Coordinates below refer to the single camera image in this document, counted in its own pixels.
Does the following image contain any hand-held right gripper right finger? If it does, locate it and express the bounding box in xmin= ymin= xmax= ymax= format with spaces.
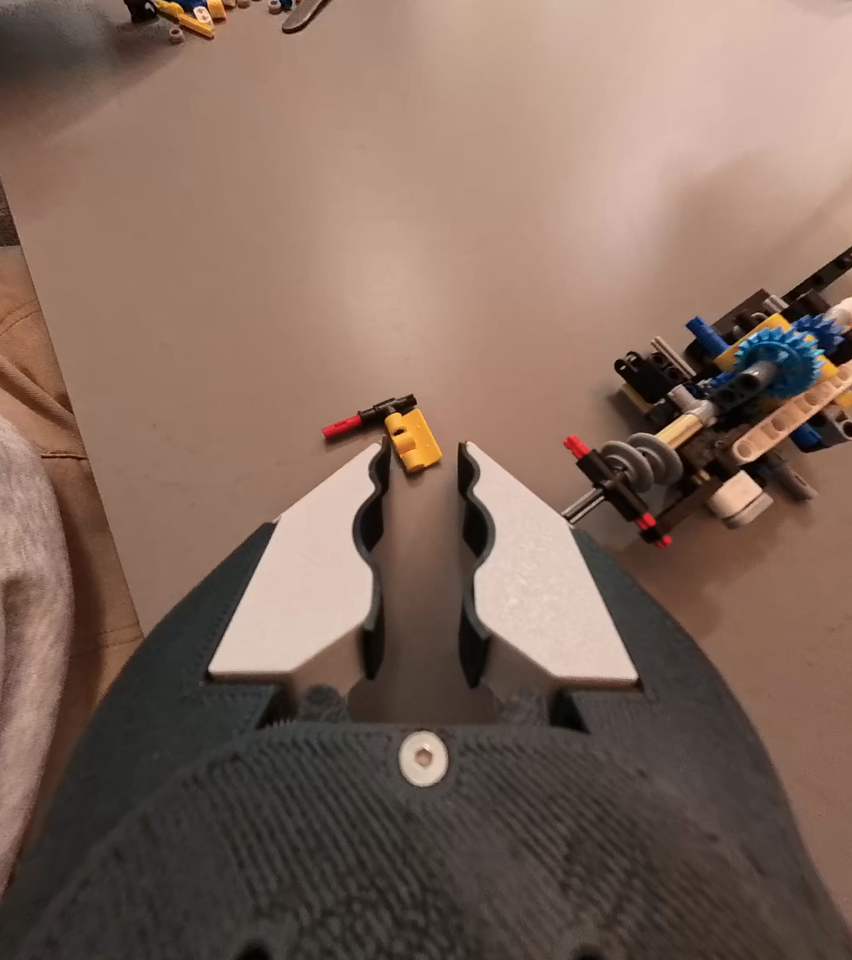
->
xmin=457 ymin=441 xmax=640 ymax=702

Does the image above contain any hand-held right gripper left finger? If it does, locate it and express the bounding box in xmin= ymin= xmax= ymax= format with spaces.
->
xmin=207 ymin=441 xmax=393 ymax=702

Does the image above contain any yellow lego connector piece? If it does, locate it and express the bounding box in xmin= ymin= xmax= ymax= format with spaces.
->
xmin=384 ymin=408 xmax=443 ymax=475

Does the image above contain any black and red lego pin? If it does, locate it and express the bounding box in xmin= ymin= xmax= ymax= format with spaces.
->
xmin=322 ymin=393 xmax=417 ymax=441

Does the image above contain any partly built lego vehicle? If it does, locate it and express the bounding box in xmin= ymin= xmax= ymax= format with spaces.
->
xmin=562 ymin=225 xmax=852 ymax=549

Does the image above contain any grey flat lego tool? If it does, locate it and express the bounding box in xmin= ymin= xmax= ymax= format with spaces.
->
xmin=282 ymin=0 xmax=333 ymax=35

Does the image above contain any pile of loose lego pieces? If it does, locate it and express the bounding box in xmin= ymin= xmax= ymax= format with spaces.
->
xmin=124 ymin=0 xmax=299 ymax=45

